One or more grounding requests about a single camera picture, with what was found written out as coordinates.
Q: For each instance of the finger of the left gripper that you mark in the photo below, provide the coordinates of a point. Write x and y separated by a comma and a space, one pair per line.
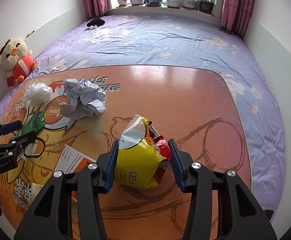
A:
18, 143
10, 127

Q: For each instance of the yellow red chip bag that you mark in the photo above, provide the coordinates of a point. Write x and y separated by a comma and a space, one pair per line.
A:
143, 155

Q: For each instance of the grey paper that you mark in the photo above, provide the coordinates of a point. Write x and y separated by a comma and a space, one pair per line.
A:
85, 99

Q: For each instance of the white orange medicine box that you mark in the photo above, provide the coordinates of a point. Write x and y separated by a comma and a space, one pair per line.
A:
71, 161

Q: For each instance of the black plush toy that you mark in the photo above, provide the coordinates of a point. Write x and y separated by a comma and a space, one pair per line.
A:
95, 23

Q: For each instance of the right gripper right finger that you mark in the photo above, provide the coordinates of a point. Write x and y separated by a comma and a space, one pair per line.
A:
240, 216

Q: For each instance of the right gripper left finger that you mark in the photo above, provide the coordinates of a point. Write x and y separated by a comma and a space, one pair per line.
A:
50, 214

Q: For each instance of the green plastic wrapper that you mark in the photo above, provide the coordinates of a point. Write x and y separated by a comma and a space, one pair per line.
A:
35, 124

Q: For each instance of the small blue white pot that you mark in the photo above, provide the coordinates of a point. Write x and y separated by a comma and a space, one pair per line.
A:
189, 4

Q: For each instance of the orange cartoon folding table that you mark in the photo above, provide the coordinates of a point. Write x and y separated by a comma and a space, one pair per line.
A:
193, 106

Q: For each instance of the black plant pot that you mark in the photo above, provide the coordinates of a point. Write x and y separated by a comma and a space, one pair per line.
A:
206, 6

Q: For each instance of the chick plush toy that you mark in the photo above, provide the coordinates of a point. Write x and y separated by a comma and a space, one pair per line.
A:
16, 59

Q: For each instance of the purple floral bed sheet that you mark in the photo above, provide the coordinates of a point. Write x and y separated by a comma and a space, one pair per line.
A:
151, 39

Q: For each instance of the white plastic bag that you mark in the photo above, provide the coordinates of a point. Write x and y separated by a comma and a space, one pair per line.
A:
36, 94

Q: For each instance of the right pink curtain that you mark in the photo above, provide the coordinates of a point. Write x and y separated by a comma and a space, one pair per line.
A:
235, 16

